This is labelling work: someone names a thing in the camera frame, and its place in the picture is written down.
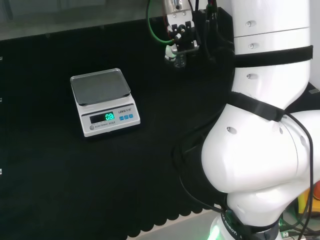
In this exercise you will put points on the white electronic balance steel pan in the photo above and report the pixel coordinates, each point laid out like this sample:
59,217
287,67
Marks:
105,110

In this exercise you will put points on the black bench cloth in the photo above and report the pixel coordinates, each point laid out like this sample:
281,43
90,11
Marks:
75,175

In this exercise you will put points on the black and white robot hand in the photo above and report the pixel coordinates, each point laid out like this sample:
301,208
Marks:
183,30

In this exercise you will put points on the yellow stop button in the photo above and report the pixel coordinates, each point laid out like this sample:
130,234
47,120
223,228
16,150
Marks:
306,200

